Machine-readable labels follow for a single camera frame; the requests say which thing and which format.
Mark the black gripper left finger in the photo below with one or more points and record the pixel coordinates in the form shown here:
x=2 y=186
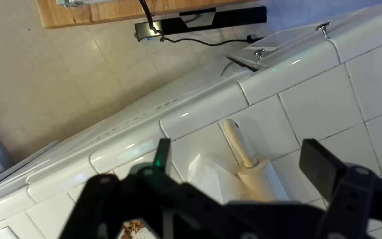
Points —
x=161 y=156

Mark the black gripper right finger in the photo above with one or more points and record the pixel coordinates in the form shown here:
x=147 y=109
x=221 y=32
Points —
x=322 y=169

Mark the wooden rolling pin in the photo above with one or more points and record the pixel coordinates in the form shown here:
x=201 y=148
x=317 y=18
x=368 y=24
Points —
x=257 y=176

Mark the black camera bar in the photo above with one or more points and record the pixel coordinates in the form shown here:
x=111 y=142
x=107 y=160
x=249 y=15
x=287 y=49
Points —
x=199 y=20

